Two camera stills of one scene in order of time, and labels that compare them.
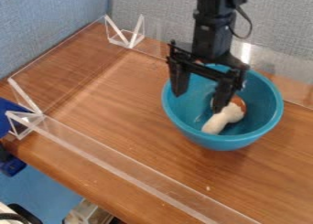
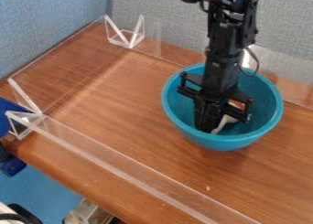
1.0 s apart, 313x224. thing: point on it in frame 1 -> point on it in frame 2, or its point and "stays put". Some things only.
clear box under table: [87, 213] stays put
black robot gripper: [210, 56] -> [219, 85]
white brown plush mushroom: [231, 114] stays put
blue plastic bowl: [190, 110] stays put
